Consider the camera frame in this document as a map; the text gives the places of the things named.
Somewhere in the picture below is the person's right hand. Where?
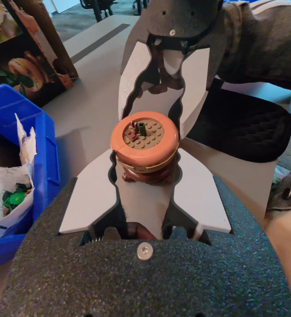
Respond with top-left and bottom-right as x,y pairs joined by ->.
136,47 -> 185,99

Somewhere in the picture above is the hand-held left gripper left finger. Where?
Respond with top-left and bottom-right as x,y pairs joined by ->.
59,148 -> 123,234

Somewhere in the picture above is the orchid print lego box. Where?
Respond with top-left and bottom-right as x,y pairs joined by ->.
0,0 -> 79,108

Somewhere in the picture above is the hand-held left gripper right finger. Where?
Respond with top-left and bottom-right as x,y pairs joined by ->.
171,148 -> 232,240

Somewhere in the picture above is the black mesh chair seat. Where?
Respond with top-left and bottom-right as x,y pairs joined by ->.
186,79 -> 291,163

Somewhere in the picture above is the person's right forearm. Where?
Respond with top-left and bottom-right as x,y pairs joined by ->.
211,0 -> 291,94

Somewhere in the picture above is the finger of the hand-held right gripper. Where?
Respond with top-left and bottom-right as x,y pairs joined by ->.
168,47 -> 212,138
118,40 -> 153,121

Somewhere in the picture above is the blue plastic bin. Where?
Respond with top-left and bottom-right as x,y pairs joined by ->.
0,84 -> 60,270

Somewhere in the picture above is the black office chair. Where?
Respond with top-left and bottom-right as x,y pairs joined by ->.
80,0 -> 119,23

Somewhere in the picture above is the pile of small lego pieces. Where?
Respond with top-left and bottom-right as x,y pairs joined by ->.
2,183 -> 33,214

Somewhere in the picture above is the lego flower pot model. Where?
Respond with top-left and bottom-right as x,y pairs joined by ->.
110,111 -> 180,184

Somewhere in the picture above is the torn white paper bag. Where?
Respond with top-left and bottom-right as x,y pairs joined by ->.
0,113 -> 37,240

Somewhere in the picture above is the person's beige shirt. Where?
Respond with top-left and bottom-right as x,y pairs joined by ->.
267,213 -> 291,317

